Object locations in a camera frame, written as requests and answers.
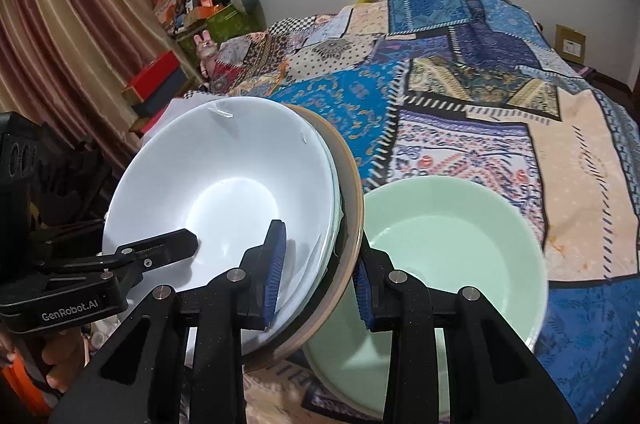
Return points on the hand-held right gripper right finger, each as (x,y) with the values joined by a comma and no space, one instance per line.
(362,299)

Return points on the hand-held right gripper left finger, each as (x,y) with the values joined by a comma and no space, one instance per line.
(275,269)

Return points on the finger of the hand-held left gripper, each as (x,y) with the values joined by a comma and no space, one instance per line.
(75,236)
(165,249)

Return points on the white bowl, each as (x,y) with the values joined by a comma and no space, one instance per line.
(200,164)

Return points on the pink bowl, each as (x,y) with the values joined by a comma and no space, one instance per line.
(351,204)

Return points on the green bowl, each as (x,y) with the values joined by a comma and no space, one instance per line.
(450,244)

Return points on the person's left forearm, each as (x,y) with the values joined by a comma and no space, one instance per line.
(20,389)

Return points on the person's left hand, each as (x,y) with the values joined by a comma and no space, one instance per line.
(65,359)

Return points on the white folded cloth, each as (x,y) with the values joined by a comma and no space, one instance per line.
(182,111)

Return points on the dark blue box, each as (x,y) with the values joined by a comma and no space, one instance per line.
(167,99)

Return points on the red box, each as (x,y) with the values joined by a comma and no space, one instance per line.
(155,74)

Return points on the patchwork blanket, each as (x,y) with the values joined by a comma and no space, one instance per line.
(500,154)

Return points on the pink bunny toy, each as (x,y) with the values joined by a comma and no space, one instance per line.
(205,49)

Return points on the striped curtain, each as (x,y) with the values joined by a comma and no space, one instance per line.
(75,29)

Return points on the green storage box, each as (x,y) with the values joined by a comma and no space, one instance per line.
(225,24)

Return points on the cardboard box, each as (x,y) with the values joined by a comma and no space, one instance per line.
(570,44)

